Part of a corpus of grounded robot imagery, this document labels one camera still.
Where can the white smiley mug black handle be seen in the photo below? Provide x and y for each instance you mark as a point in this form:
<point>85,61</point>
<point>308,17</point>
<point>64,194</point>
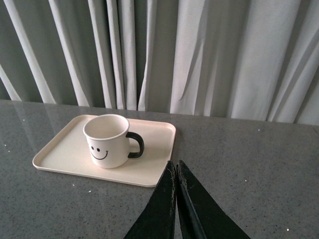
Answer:
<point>110,142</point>

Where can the beige rectangular plastic tray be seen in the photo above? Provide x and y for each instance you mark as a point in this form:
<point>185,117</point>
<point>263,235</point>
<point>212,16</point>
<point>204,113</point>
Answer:
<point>68,153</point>

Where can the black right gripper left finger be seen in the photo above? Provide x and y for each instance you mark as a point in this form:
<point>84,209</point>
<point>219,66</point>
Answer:
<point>157,220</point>

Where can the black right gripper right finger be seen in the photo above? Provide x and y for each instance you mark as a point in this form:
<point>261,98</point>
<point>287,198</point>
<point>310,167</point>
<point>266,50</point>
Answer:
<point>199,215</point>

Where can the grey pleated curtain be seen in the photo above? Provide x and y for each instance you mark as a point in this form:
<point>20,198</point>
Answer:
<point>240,59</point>

